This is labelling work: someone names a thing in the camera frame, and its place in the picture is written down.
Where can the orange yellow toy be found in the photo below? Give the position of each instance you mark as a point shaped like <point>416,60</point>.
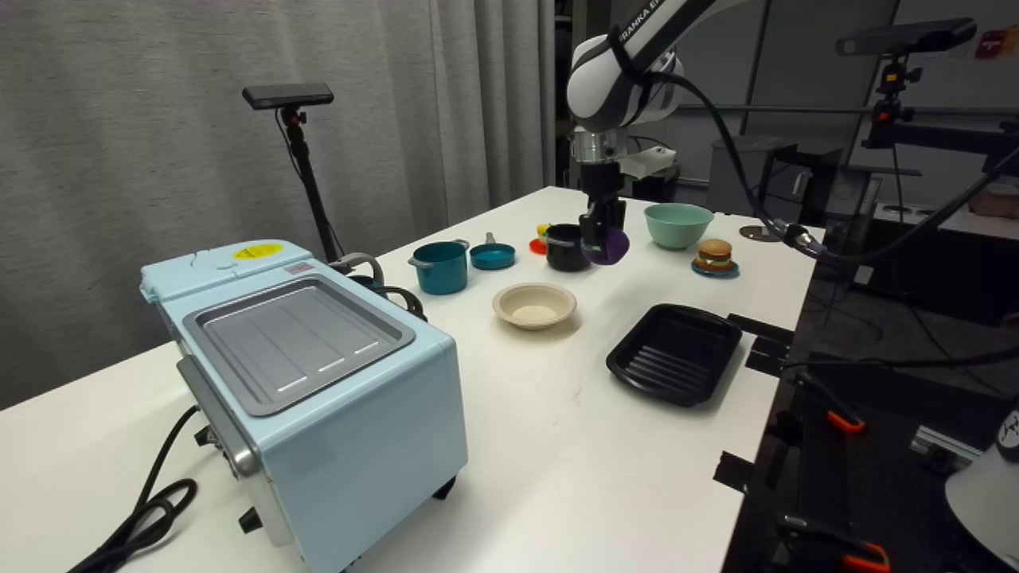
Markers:
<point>538,241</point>

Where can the black tape piece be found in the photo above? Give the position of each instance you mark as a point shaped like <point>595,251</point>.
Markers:
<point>735,468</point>
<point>765,359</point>
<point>762,326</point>

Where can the small teal saucer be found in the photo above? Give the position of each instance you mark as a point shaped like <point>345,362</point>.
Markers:
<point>715,273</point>

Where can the teal toy pot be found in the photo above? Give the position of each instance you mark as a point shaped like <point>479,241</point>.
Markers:
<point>441,273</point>

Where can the black bar camera on tripod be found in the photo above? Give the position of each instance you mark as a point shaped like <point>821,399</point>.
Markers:
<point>288,95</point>

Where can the toy burger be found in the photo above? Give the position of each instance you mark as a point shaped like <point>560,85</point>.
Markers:
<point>715,251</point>

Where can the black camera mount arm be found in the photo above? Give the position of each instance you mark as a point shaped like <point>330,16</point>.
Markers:
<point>891,99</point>

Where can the black tripod stand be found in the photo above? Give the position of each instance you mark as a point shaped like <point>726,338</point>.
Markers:
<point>305,178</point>

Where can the black ribbed grill tray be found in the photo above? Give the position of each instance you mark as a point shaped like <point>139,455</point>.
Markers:
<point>672,353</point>

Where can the gray curtain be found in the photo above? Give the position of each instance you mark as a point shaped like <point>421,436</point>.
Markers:
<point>128,170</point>

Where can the black toy pot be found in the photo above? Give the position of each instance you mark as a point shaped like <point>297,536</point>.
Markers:
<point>564,249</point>

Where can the mint green bowl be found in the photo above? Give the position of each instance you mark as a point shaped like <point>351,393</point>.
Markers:
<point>677,224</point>

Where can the white cone shade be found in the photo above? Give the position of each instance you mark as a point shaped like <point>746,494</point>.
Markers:
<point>989,504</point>

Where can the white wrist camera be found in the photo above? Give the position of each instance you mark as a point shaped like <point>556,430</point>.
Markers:
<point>650,160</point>

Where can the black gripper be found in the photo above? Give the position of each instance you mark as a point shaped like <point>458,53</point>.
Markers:
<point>604,182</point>

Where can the teal pot lid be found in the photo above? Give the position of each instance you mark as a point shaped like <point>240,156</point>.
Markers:
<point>495,256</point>

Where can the black bar camera on mount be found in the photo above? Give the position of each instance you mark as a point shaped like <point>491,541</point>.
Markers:
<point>909,36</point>

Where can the silver round disc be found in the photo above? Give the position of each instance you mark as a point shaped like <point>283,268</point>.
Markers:
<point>755,234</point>

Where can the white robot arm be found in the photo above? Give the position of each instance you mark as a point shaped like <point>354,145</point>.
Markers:
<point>608,80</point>

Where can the gray cabinet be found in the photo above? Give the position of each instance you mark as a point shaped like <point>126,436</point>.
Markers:
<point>732,176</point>

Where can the beige round plate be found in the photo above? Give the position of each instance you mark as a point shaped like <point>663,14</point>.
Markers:
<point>534,306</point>

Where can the light blue toaster oven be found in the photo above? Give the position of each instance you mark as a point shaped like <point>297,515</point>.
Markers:
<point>338,425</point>

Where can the black equipment case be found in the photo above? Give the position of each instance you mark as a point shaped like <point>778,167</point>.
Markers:
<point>933,273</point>

